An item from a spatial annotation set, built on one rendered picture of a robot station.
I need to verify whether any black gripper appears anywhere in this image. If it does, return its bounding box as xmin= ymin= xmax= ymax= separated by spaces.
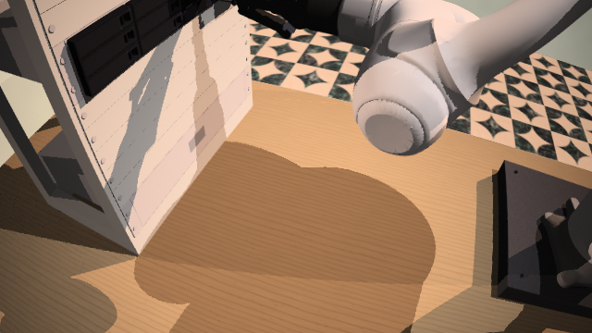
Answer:
xmin=220 ymin=0 xmax=342 ymax=40

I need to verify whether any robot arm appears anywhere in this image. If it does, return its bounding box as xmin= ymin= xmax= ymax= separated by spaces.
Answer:
xmin=338 ymin=0 xmax=592 ymax=288

